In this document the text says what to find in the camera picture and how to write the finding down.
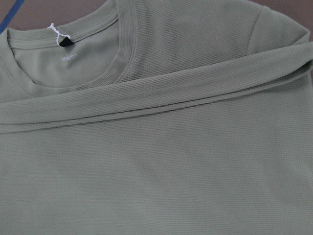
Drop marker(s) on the olive green long-sleeve shirt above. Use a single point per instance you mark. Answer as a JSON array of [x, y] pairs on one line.
[[158, 117]]

